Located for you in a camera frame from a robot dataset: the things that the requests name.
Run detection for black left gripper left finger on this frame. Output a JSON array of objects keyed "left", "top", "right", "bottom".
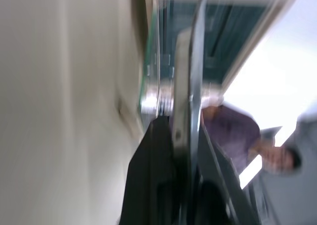
[{"left": 120, "top": 116, "right": 185, "bottom": 225}]

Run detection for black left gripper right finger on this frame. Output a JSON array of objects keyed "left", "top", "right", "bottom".
[{"left": 197, "top": 125, "right": 257, "bottom": 225}]

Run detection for cream toaster oven door handle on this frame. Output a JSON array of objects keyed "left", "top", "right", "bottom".
[{"left": 172, "top": 28, "right": 194, "bottom": 159}]

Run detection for toaster oven glass door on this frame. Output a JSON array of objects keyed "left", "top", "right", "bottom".
[{"left": 140, "top": 0, "right": 307, "bottom": 126}]

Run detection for cream toaster oven body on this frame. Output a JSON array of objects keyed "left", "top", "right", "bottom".
[{"left": 0, "top": 0, "right": 159, "bottom": 225}]

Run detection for person in purple shirt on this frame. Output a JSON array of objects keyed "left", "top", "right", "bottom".
[{"left": 202, "top": 103, "right": 303, "bottom": 179}]

